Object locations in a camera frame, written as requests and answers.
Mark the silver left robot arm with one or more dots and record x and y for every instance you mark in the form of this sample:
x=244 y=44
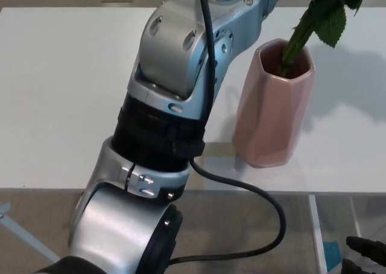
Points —
x=120 y=219

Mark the light blue stand leg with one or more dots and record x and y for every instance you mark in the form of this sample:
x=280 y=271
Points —
x=24 y=231

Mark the pink faceted ceramic vase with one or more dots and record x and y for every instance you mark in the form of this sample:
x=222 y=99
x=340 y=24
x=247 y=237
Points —
x=268 y=120

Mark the white table leg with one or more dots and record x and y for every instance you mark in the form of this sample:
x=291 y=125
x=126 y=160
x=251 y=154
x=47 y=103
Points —
x=356 y=219
x=317 y=237

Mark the pink artificial rose bunch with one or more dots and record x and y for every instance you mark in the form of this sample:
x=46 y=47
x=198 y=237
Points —
x=298 y=35

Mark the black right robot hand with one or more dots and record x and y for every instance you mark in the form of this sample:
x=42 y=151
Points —
x=369 y=253

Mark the teal floor tape patch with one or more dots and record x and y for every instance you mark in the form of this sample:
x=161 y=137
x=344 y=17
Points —
x=333 y=254

